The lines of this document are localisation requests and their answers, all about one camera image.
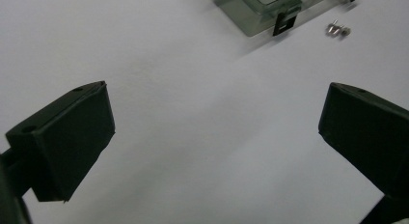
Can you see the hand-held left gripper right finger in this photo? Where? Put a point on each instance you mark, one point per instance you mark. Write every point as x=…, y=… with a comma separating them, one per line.
x=366, y=134

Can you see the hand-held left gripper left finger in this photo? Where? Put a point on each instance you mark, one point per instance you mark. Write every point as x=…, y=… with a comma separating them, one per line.
x=69, y=137

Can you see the clear green compartment box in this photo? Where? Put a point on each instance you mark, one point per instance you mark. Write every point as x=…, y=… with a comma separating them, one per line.
x=257, y=11

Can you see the small silver metal screw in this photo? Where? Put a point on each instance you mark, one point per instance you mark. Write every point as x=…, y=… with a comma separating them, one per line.
x=332, y=28
x=344, y=31

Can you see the white table cover sheet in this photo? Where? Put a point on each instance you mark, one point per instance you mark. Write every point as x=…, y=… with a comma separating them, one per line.
x=205, y=121

